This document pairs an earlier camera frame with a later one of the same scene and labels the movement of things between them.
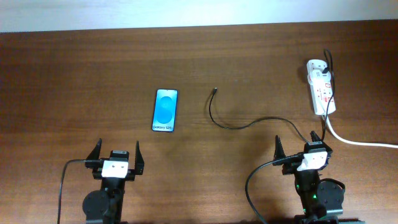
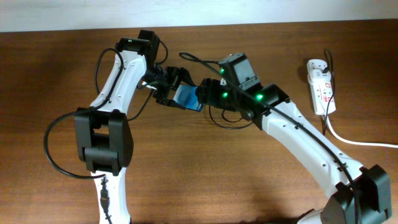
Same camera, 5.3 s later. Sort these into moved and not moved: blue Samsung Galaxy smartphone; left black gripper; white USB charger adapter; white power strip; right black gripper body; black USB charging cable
Moved: blue Samsung Galaxy smartphone; black USB charging cable; left black gripper; right black gripper body
Not moved: white USB charger adapter; white power strip
